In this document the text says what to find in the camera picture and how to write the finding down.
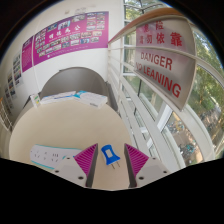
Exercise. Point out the white railing with wooden handrail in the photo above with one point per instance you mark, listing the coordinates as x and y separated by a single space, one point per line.
140 120

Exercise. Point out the white-framed glass window wall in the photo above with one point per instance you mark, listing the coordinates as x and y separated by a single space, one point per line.
208 90

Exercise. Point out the white power strip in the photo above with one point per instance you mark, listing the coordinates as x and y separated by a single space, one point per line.
48 155

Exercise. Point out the large magenta photo poster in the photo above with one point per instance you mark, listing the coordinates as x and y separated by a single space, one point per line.
71 36

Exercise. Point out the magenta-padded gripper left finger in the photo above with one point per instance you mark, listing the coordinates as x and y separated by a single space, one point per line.
68 170

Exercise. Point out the narrow magenta text poster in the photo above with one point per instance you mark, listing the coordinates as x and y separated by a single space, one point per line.
27 54

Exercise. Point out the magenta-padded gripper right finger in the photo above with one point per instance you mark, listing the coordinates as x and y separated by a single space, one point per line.
153 170

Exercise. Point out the white photo wall panel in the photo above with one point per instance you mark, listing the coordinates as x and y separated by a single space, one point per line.
17 70
11 85
6 96

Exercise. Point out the small white green box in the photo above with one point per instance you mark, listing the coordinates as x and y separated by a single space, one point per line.
35 100

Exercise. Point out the grey sign with red lettering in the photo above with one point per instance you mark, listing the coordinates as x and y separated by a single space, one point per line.
166 63

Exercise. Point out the small white stair railing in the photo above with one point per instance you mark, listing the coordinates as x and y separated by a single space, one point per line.
5 115

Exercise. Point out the flat white blue box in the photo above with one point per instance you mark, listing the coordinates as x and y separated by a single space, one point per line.
66 95
50 99

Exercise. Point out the large white blue box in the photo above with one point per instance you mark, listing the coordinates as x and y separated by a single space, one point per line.
91 99

